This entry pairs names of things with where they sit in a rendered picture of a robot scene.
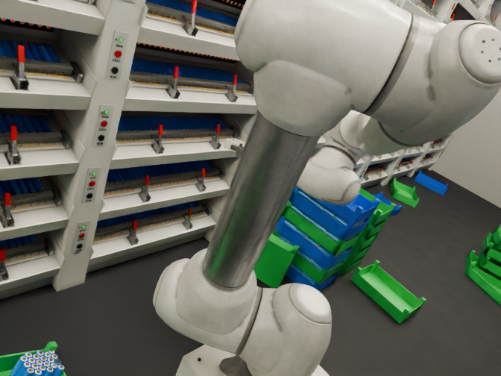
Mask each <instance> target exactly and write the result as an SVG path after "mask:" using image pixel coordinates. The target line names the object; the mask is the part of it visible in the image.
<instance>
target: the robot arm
mask: <svg viewBox="0 0 501 376"><path fill-rule="evenodd" d="M234 42H235V45H236V53H237V55H238V56H239V59H240V61H241V62H242V63H243V65H244V66H245V67H246V68H247V69H249V70H251V71H253V72H254V76H253V78H254V91H253V94H254V98H255V102H256V106H257V108H258V109H257V112H256V115H255V117H254V120H253V124H252V125H251V128H250V131H249V134H248V138H247V139H246V142H243V141H241V140H238V139H235V138H233V140H229V139H225V143H224V148H226V149H229V150H231V151H234V152H235V153H236V155H237V156H239V157H240V158H239V162H238V164H237V167H236V170H235V172H234V175H233V178H232V181H231V184H230V188H229V191H228V194H227V197H226V199H225V201H224V205H223V207H222V209H221V213H220V216H219V217H218V221H217V224H216V226H215V230H214V231H213V234H212V238H211V240H210V242H209V246H208V248H205V249H203V250H201V251H199V252H198V253H196V254H195V255H194V256H193V257H192V258H191V259H186V258H185V259H182V260H177V261H175V262H173V263H172V264H171V265H170V266H167V267H166V268H165V269H164V271H163V273H162V274H161V276H160V279H159V280H158V283H157V286H156V289H155V292H154V298H153V304H154V307H155V310H156V312H157V314H158V316H159V317H160V318H161V319H162V320H163V321H164V322H165V323H166V324H167V325H168V326H169V327H170V328H172V329H174V330H175V331H177V332H178V333H181V334H183V335H184V336H187V337H189V338H190V339H193V340H195V341H197V342H200V343H203V344H205V345H208V346H210V347H213V348H217V349H219V350H222V351H226V352H230V353H232V354H236V356H234V357H228V358H224V359H223V360H222V361H221V363H220V366H219V368H220V370H221V371H222V372H223V373H224V374H226V376H312V374H313V373H314V371H315V370H316V369H317V367H318V365H319V364H320V362H321V360H322V358H323V357H324V355H325V353H326V351H327V348H328V345H329V343H330V338H331V327H332V315H331V309H330V305H329V302H328V301H327V299H326V298H325V297H324V296H323V295H322V294H321V293H320V292H319V291H318V290H317V289H315V288H313V287H311V286H308V285H305V284H301V283H288V284H284V285H282V286H280V287H278V288H277V289H274V288H260V287H258V286H257V285H256V274H255V271H254V270H253V269H254V267H255V265H256V263H257V261H258V259H259V257H260V255H261V253H262V251H263V249H264V247H265V245H266V243H267V242H268V240H269V238H270V236H271V234H272V232H273V230H274V228H275V226H276V224H277V222H278V220H279V218H280V216H281V214H282V212H283V210H284V208H285V206H286V204H287V202H288V200H289V198H290V196H291V194H292V192H293V190H294V188H295V187H297V188H300V189H302V190H303V191H304V192H305V193H306V194H308V195H310V196H312V197H313V198H316V199H318V200H321V201H325V202H327V203H331V204H337V205H342V206H344V205H348V204H350V203H351V202H352V201H353V200H354V199H355V198H356V196H357V195H358V193H359V191H360V188H361V181H360V180H359V178H358V176H357V175H356V173H355V172H353V169H354V167H355V165H356V164H357V163H358V161H359V160H360V159H361V158H362V157H363V156H365V154H369V155H373V156H378V155H384V154H388V153H391V152H394V151H399V150H402V149H405V148H412V147H417V146H419V145H423V144H425V143H427V142H431V141H433V140H437V139H440V138H442V137H445V136H446V135H448V134H450V133H452V132H454V131H455V130H457V129H458V128H460V127H461V126H463V125H465V124H466V123H468V122H469V121H470V120H471V119H473V118H474V117H475V116H477V115H478V114H479V113H480V112H481V111H482V110H483V109H484V108H485V107H486V106H487V105H488V104H489V103H490V102H491V100H492V99H493V98H494V96H495V95H496V94H497V93H498V92H499V90H500V87H501V32H500V31H498V30H497V29H496V28H495V27H493V26H492V25H489V24H488V23H486V22H482V21H473V20H457V21H452V22H450V23H448V24H447V25H446V24H444V23H441V22H436V21H433V20H431V19H427V18H424V17H422V16H418V15H415V14H413V13H410V12H408V11H407V10H404V9H402V8H400V7H398V6H396V5H395V4H393V3H392V2H390V1H389V0H247V1H246V2H245V6H244V7H243V9H242V12H241V14H240V17H239V20H238V22H237V25H236V29H235V33H234ZM331 129H332V130H331ZM330 130H331V131H330ZM328 131H330V134H329V135H328V137H327V139H326V142H325V143H324V146H323V147H322V149H321V150H320V151H319V152H318V153H317V154H316V155H315V156H314V157H313V158H311V155H312V152H313V151H314V149H315V147H316V145H317V143H318V141H319V139H320V137H321V135H322V134H325V133H326V132H328Z"/></svg>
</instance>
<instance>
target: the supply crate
mask: <svg viewBox="0 0 501 376"><path fill-rule="evenodd" d="M315 200H317V201H318V202H320V203H321V204H323V205H324V206H325V207H327V208H328V209H330V210H331V211H333V212H334V213H335V214H337V215H338V216H340V217H341V218H343V219H344V220H345V221H347V222H349V223H350V224H351V225H354V224H356V223H358V222H360V221H362V220H364V219H366V218H368V217H370V216H372V215H373V213H374V211H375V209H376V208H377V206H378V204H379V203H380V200H379V199H377V198H376V199H375V200H374V202H372V201H370V200H369V199H367V198H366V197H364V196H363V195H361V194H359V196H358V198H357V199H356V202H355V203H354V205H353V206H351V205H350V204H348V205H344V206H342V205H337V204H331V203H327V202H325V201H321V200H318V199H316V198H315Z"/></svg>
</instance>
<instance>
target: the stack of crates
mask: <svg viewBox="0 0 501 376"><path fill-rule="evenodd" d="M359 194H361V195H363V196H364V197H366V198H367V199H369V200H370V201H372V202H374V200H375V199H376V197H374V196H373V195H371V194H370V193H368V192H366V191H365V190H363V189H362V188H360V191H359ZM395 206H396V204H394V203H391V205H390V206H388V205H387V204H385V203H384V202H382V201H380V203H379V204H378V206H377V208H376V209H375V211H374V213H373V215H372V216H371V218H370V220H369V222H368V223H367V225H366V226H365V229H364V230H363V232H362V233H361V235H360V237H359V238H358V240H357V242H356V244H355V245H354V247H353V249H352V251H351V252H350V254H349V255H348V257H347V259H346V260H345V262H344V264H343V266H342V267H341V269H340V271H339V272H338V274H339V275H341V276H342V277H344V276H345V275H346V274H348V273H349V272H351V271H352V270H354V269H355V268H356V267H357V266H359V264H360V263H361V262H362V260H363V258H364V257H365V255H366V254H367V252H368V250H369V248H370V247H371V245H372V244H373V242H374V240H375V239H376V237H377V235H378V234H379V232H380V231H381V229H382V227H383V225H384V224H385V222H386V221H387V219H388V217H389V216H390V215H391V212H392V211H393V209H394V208H395Z"/></svg>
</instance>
